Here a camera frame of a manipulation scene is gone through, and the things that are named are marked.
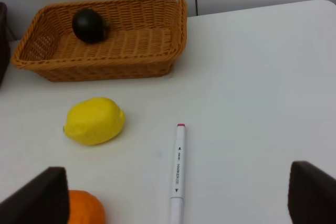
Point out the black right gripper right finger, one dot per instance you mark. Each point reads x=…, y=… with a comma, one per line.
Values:
x=311, y=194

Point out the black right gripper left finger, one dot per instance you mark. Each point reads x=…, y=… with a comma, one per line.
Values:
x=45, y=199

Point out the orange tangerine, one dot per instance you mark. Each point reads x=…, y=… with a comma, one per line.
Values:
x=85, y=208

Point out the yellow lemon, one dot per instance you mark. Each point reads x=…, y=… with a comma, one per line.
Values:
x=94, y=121

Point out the white marker pink cap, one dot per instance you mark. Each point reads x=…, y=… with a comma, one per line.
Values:
x=178, y=177

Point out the dark purple mangosteen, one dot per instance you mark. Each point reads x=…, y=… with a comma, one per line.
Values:
x=89, y=27

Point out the dark brown wicker basket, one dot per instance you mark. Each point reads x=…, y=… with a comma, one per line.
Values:
x=4, y=45

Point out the orange wicker basket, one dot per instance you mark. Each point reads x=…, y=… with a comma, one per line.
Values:
x=144, y=40

